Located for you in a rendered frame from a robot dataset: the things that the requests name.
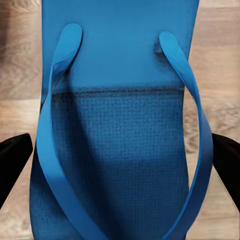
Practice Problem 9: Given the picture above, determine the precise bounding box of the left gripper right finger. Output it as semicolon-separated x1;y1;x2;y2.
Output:
211;133;240;212

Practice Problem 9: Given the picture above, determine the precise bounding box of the sandal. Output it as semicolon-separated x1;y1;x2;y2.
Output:
29;0;214;240

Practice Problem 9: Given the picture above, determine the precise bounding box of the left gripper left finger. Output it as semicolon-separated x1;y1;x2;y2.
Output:
0;133;33;209

